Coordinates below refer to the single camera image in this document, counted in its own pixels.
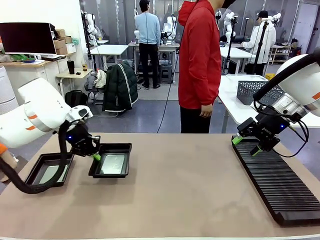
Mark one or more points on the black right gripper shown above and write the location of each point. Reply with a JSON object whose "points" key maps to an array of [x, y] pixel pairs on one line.
{"points": [[271, 127]]}

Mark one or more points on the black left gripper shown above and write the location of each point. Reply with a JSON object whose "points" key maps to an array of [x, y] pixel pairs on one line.
{"points": [[80, 141]]}

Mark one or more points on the black plastic ESD tray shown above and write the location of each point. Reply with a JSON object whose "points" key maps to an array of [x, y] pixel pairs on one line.
{"points": [[48, 160], [117, 148]]}

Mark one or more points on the green perforated circuit board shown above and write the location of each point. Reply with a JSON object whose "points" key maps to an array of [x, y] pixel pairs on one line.
{"points": [[50, 173], [113, 163]]}

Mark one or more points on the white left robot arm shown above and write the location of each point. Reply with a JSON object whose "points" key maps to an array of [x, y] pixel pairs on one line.
{"points": [[37, 107]]}

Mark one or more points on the red-sleeved right forearm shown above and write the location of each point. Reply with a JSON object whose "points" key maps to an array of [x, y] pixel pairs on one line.
{"points": [[208, 92]]}

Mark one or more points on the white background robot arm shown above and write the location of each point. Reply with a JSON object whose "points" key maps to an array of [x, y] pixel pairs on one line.
{"points": [[172, 25], [93, 27], [228, 20]]}

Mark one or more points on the person's right hand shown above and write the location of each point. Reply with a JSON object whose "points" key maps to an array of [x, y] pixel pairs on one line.
{"points": [[206, 111]]}

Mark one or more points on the large white table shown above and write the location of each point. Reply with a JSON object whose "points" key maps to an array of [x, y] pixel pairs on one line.
{"points": [[232, 100]]}

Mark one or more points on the grey plastic woven basket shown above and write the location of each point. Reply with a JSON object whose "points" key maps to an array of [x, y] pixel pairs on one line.
{"points": [[246, 92]]}

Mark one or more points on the black slotted board rack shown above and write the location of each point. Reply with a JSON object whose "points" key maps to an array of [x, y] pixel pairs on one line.
{"points": [[275, 180]]}

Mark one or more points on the black backpack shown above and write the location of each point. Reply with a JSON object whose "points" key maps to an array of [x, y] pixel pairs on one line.
{"points": [[76, 97]]}

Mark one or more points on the yellow plastic bin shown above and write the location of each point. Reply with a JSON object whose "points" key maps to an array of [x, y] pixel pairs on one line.
{"points": [[269, 76]]}

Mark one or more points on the grey office chair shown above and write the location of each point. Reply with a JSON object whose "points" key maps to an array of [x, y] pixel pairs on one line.
{"points": [[91, 85]]}

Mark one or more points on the dark green padded jacket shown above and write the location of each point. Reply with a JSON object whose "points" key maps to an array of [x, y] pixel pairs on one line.
{"points": [[117, 87]]}

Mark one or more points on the white cloth bag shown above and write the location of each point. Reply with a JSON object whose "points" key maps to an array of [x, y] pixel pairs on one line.
{"points": [[100, 78]]}

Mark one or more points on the small wooden side table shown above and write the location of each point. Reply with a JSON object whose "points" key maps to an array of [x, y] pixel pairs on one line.
{"points": [[65, 75]]}

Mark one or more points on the bottle with yellow drink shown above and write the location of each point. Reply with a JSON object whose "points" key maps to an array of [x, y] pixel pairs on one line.
{"points": [[85, 67]]}

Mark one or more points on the black tumbler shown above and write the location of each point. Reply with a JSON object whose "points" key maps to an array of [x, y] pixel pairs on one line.
{"points": [[71, 67]]}

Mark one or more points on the beige mannequin foot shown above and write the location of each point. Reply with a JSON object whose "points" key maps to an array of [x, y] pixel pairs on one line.
{"points": [[11, 161]]}

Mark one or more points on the black tripod stand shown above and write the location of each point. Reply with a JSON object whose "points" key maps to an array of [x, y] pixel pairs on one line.
{"points": [[232, 37], [260, 47]]}

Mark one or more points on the low wooden shelf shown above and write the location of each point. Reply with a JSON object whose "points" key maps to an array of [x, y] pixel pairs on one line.
{"points": [[280, 47]]}

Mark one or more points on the orange cloth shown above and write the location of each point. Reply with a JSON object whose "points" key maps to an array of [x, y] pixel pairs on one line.
{"points": [[2, 148]]}

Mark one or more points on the person in white jacket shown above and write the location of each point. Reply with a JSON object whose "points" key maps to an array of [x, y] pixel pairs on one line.
{"points": [[265, 42]]}

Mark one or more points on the white cabinet with wooden top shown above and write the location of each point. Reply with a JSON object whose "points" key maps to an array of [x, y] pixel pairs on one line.
{"points": [[32, 72]]}

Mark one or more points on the dark flat keyboard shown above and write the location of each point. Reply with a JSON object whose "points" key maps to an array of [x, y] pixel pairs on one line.
{"points": [[53, 57]]}

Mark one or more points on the white background desk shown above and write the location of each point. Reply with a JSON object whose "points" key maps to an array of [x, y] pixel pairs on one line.
{"points": [[110, 48]]}

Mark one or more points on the black step stool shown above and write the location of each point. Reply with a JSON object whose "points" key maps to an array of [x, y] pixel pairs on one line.
{"points": [[166, 72]]}

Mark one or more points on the white storage box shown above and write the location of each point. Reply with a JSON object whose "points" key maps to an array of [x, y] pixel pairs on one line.
{"points": [[71, 48]]}

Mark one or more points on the person in red jacket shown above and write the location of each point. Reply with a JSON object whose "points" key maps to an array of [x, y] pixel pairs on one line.
{"points": [[200, 50]]}

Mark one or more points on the small brown cardboard box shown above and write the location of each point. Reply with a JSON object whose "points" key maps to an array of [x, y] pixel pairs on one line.
{"points": [[68, 39]]}

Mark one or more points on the grey door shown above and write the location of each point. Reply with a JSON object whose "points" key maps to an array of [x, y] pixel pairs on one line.
{"points": [[306, 25]]}

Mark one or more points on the man in light blue sweater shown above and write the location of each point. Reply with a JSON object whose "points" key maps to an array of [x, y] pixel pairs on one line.
{"points": [[147, 30]]}

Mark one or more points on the black face mask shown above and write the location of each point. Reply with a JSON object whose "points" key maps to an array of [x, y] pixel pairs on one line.
{"points": [[228, 2]]}

